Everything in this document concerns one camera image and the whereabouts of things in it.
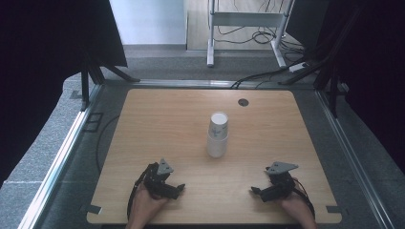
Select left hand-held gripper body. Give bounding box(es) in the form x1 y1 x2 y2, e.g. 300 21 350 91
142 157 180 200

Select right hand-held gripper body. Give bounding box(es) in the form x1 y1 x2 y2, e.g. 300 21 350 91
260 160 300 203

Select person's left hand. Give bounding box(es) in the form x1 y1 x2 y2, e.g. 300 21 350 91
128 182 170 223

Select person's right hand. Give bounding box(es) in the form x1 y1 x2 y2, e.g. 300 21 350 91
276 191 312 221

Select black metal stand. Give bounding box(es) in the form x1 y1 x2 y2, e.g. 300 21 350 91
278 6 365 119

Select white power strip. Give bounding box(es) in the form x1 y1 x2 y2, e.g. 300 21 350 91
288 61 309 73

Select black tripod stand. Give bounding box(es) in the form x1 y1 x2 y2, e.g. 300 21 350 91
79 52 141 113

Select dark curtain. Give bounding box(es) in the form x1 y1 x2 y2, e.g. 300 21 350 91
318 0 405 176
0 0 129 189

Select white metal stand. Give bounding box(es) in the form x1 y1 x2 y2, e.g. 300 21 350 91
206 0 296 69

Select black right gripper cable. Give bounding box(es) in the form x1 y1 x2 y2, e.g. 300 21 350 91
291 177 316 220

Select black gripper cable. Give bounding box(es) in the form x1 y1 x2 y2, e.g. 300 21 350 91
291 177 316 220
126 162 160 221

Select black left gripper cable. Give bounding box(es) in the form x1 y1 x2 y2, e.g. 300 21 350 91
126 162 160 221

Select thin black floor cable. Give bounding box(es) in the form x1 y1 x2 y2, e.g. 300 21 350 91
95 114 120 175

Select aluminium floor rail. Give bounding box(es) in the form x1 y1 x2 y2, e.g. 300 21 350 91
314 90 396 229
17 84 103 229

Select black power cable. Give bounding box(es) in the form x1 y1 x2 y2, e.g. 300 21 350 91
231 67 292 90

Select black floor cables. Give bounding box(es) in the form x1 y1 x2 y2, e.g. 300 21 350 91
213 0 308 55

